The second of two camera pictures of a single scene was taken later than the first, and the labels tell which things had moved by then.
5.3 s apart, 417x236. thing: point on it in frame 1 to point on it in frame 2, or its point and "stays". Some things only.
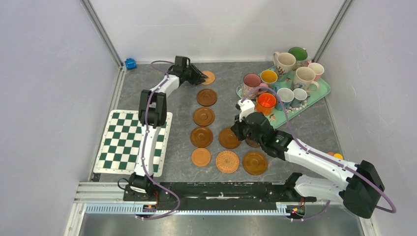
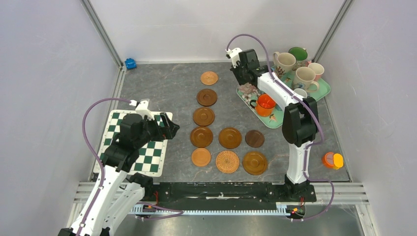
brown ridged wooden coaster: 254,163 stays
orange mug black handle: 265,102 stays
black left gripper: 198,75 to 167,132
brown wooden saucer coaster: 201,136 stays
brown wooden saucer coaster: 203,116 stays
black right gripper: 240,131 to 239,75
